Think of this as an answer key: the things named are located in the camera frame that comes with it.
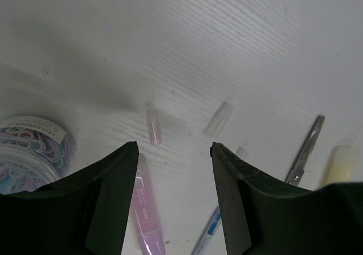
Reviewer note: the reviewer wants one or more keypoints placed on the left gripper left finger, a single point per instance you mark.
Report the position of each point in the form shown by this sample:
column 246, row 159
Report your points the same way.
column 83, row 213

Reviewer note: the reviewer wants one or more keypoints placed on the paper clip jar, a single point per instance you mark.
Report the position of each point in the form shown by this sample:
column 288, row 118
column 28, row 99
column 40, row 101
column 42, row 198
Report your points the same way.
column 35, row 151

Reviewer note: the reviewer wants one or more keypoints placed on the black handled scissors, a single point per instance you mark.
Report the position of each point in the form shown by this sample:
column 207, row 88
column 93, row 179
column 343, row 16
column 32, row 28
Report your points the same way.
column 297, row 168

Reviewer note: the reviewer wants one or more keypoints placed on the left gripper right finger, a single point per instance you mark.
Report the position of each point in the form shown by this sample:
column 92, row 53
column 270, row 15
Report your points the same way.
column 263, row 215

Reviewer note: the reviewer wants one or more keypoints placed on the yellow highlighter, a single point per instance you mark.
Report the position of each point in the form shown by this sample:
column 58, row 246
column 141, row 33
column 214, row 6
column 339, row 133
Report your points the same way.
column 341, row 163

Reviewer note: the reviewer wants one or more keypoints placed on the blue pen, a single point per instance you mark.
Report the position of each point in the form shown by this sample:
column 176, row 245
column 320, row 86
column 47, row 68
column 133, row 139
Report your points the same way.
column 208, row 232

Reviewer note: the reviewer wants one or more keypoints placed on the purple highlighter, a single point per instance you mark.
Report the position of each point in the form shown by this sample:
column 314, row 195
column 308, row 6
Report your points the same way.
column 144, row 211

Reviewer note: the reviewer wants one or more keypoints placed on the clear pink pen cap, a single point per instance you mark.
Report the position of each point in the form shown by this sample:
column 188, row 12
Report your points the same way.
column 153, row 126

